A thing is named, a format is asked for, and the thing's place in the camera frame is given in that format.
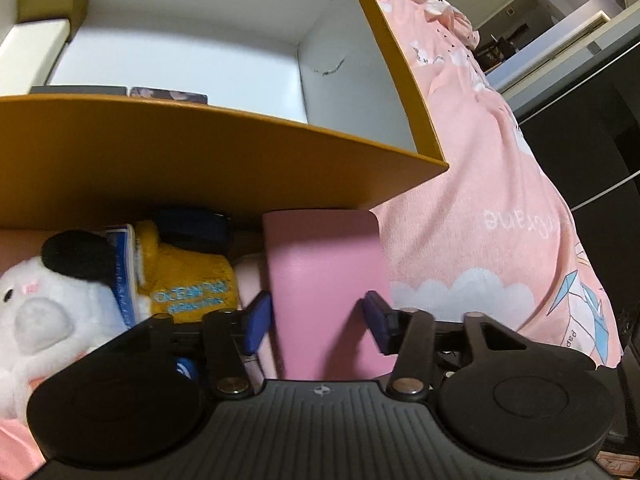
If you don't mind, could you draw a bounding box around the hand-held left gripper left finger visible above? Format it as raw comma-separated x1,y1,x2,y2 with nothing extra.
127,290,274,401

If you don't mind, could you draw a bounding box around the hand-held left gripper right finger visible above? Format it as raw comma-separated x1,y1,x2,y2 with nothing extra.
361,290,538,404

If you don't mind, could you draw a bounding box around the pink leather case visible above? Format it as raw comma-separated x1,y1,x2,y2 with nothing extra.
262,209,394,382

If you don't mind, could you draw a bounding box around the orange cardboard box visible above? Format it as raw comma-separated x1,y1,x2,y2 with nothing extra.
0,0,450,232

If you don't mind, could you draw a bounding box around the white bunny plush toy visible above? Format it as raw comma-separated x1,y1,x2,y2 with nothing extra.
0,255,132,422

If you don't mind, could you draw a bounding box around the dark card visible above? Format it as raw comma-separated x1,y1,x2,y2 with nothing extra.
28,85,129,97

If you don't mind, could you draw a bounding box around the long white box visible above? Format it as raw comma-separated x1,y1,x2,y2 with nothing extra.
0,17,71,97

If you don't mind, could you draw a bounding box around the yellow plush toy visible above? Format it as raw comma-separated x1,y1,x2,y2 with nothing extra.
42,206,239,327

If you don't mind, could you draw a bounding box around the blue paper hang tag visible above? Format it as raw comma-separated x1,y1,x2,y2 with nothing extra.
104,225,142,327

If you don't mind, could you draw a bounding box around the pink cloud-print duvet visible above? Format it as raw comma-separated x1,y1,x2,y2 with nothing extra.
0,0,627,479

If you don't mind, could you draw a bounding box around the black wardrobe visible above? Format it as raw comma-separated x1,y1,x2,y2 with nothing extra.
514,25,640,453

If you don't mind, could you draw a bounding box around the dark wooden chair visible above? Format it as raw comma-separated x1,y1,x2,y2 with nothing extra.
474,21,517,69

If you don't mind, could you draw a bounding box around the white cable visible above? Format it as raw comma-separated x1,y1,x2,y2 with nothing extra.
570,170,640,212

